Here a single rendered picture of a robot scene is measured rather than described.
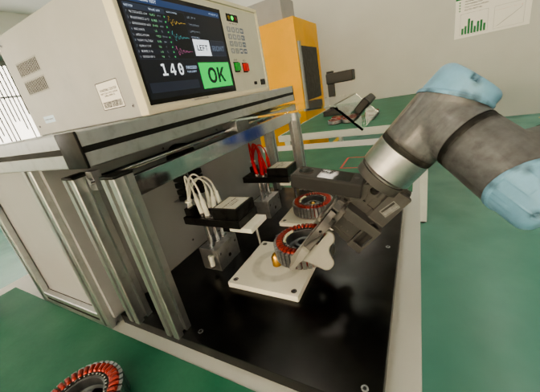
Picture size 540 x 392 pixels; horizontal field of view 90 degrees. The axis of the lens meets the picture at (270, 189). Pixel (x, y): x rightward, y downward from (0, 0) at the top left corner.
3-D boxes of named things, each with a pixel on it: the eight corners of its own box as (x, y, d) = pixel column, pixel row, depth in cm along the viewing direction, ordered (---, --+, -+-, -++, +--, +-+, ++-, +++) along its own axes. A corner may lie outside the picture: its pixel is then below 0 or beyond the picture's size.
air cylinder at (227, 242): (240, 251, 65) (235, 231, 63) (222, 271, 59) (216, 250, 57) (223, 249, 67) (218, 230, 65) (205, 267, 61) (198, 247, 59)
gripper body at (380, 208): (355, 257, 42) (413, 206, 35) (311, 222, 43) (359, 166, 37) (362, 232, 48) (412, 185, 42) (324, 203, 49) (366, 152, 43)
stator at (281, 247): (341, 238, 53) (339, 222, 51) (325, 275, 44) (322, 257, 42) (290, 235, 58) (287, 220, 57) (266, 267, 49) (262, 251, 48)
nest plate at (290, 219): (347, 204, 78) (346, 200, 77) (333, 230, 66) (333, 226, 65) (299, 202, 85) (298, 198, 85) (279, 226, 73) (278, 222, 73)
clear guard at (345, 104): (378, 112, 74) (377, 89, 72) (363, 130, 55) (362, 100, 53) (273, 124, 90) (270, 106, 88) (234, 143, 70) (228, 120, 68)
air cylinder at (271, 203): (281, 206, 84) (279, 190, 82) (271, 218, 78) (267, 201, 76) (267, 206, 87) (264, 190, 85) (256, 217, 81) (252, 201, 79)
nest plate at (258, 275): (323, 252, 58) (322, 247, 58) (298, 302, 46) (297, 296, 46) (263, 245, 66) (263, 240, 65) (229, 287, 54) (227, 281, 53)
